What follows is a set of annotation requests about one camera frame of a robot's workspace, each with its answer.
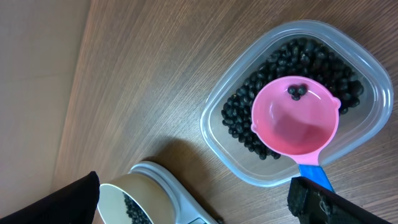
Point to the white bowl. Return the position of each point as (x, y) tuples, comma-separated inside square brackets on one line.
[(145, 192)]

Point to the black beans in scoop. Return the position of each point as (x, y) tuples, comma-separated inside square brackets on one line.
[(297, 91)]

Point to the pink scoop blue handle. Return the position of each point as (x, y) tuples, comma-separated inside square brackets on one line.
[(297, 129)]

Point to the clear plastic container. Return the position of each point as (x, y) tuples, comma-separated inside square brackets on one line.
[(355, 128)]

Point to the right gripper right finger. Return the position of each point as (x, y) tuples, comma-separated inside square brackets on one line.
[(311, 204)]

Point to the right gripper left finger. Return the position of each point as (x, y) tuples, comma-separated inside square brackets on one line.
[(75, 203)]

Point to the black beans in bowl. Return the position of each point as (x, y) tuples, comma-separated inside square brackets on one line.
[(134, 212)]

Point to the white digital kitchen scale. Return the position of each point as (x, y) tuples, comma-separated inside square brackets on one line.
[(187, 209)]

